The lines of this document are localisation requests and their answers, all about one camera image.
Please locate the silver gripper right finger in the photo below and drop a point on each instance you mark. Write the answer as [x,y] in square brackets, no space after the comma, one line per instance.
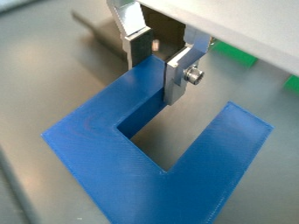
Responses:
[181,69]

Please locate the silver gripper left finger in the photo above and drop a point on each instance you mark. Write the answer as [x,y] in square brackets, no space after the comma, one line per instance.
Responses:
[136,33]

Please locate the blue U-shaped block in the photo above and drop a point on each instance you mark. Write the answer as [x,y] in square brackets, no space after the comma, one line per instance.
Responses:
[133,190]

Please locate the green arch block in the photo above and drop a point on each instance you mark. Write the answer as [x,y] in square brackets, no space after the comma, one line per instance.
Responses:
[248,60]

